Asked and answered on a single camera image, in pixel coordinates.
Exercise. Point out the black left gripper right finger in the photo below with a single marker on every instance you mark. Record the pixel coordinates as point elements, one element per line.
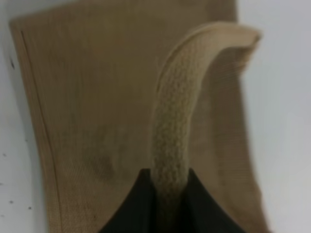
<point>200,213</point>

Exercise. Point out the brown linen tote bag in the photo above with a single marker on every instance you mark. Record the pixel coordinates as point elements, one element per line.
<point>116,86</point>

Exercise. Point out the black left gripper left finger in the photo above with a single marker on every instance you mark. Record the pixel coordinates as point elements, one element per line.
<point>137,213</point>

